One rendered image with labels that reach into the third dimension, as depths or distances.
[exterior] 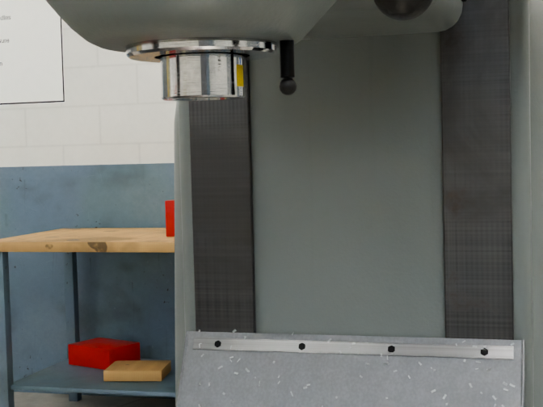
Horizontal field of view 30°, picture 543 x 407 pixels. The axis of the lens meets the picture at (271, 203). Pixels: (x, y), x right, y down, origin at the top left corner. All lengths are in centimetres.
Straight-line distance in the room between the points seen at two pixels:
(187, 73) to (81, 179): 476
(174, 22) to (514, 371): 52
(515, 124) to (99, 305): 452
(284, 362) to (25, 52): 463
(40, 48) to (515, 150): 465
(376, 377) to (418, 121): 23
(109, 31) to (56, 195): 486
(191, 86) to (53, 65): 486
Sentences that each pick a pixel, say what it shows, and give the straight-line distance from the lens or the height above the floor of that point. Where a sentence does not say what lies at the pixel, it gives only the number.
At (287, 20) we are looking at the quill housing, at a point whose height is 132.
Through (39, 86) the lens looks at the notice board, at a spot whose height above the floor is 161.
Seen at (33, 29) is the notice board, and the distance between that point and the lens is 548.
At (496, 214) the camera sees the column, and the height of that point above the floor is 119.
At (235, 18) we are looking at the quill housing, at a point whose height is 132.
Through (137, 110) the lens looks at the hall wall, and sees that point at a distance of 519.
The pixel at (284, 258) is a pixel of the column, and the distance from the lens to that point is 96.
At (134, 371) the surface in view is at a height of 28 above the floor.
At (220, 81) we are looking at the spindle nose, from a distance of 56.
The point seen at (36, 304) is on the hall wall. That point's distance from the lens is 551.
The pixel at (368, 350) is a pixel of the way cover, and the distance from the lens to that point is 94.
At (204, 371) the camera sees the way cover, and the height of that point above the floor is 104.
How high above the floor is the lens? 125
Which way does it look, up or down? 3 degrees down
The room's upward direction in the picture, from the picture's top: 2 degrees counter-clockwise
